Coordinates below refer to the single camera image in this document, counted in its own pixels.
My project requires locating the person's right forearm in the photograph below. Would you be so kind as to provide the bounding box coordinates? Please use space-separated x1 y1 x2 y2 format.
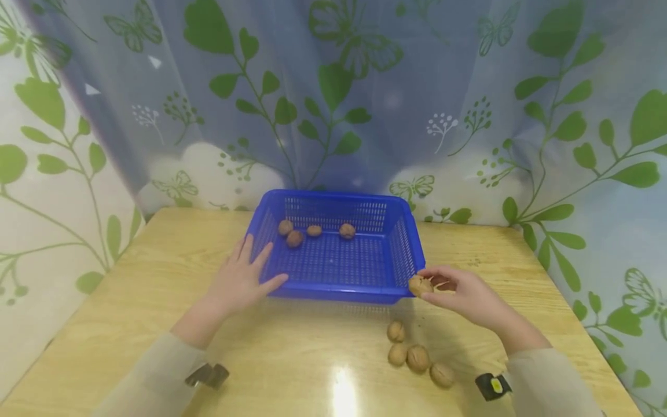
492 316 606 417

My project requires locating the blue plastic mesh basket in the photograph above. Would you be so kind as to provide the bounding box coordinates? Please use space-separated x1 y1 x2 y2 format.
244 189 427 306

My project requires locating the black wrist band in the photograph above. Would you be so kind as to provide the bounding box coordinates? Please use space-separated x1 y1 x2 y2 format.
474 372 513 403
184 363 230 390

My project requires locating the person's left hand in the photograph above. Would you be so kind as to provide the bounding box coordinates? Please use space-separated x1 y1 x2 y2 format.
202 233 289 320

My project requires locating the person's left forearm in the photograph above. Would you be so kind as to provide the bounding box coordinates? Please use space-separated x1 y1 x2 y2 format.
89 298 233 417

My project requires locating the person's right hand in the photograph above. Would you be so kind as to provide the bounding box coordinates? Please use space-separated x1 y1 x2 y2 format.
417 265 511 338

